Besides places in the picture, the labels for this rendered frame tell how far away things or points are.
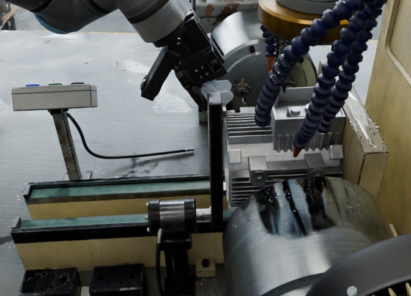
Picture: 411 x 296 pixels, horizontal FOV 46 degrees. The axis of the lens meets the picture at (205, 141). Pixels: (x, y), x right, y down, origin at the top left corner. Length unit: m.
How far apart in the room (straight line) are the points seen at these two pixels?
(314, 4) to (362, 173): 0.27
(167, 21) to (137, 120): 0.68
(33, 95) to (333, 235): 0.73
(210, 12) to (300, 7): 0.54
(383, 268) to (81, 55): 1.60
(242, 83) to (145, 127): 0.44
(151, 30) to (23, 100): 0.41
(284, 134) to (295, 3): 0.23
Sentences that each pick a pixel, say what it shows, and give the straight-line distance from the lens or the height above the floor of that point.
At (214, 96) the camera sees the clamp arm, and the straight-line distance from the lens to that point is 0.69.
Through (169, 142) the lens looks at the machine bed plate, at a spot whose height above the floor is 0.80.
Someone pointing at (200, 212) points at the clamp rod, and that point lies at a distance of 0.83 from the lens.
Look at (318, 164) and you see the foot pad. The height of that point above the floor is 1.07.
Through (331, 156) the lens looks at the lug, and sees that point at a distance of 0.87.
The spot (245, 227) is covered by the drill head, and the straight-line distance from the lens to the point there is 0.68.
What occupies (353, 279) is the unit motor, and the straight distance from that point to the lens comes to 0.36.
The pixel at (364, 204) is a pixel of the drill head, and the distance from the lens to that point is 0.70.
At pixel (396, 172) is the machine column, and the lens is 1.00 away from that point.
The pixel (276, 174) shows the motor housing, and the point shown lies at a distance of 0.86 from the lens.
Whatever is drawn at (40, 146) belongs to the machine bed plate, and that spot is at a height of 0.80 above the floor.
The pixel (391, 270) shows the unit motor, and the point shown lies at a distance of 0.35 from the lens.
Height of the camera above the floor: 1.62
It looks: 38 degrees down
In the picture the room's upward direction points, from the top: 2 degrees counter-clockwise
